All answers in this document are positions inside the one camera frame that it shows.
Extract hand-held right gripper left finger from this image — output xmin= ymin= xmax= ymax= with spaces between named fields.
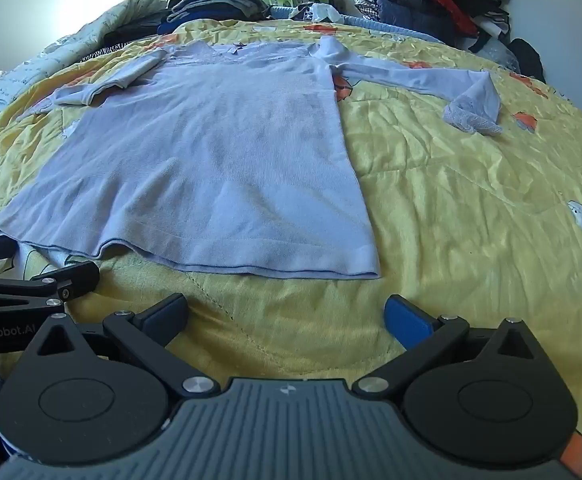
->
xmin=23 ymin=292 xmax=222 ymax=403

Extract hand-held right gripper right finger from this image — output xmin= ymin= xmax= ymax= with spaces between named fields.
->
xmin=351 ymin=294 xmax=552 ymax=403

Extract lavender long-sleeve sweater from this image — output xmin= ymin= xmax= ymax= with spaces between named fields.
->
xmin=0 ymin=35 xmax=504 ymax=281

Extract pile of folded dark clothes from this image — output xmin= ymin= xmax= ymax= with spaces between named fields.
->
xmin=158 ymin=0 xmax=272 ymax=36

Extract navy blue clothes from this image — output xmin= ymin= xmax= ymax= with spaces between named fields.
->
xmin=375 ymin=0 xmax=472 ymax=47

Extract yellow flower-print bedspread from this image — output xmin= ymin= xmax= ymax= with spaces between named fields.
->
xmin=0 ymin=17 xmax=582 ymax=463

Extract pale patterned quilt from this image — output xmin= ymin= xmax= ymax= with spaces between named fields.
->
xmin=0 ymin=0 xmax=174 ymax=111

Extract black white striped cloth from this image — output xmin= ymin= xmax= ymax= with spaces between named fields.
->
xmin=77 ymin=42 xmax=138 ymax=64

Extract black garment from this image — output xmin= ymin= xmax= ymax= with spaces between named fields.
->
xmin=507 ymin=37 xmax=546 ymax=82

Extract blue knit blanket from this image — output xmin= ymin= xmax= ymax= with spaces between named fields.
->
xmin=268 ymin=5 xmax=446 ymax=45

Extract white crumpled cloth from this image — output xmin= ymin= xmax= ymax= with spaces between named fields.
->
xmin=295 ymin=2 xmax=342 ymax=24

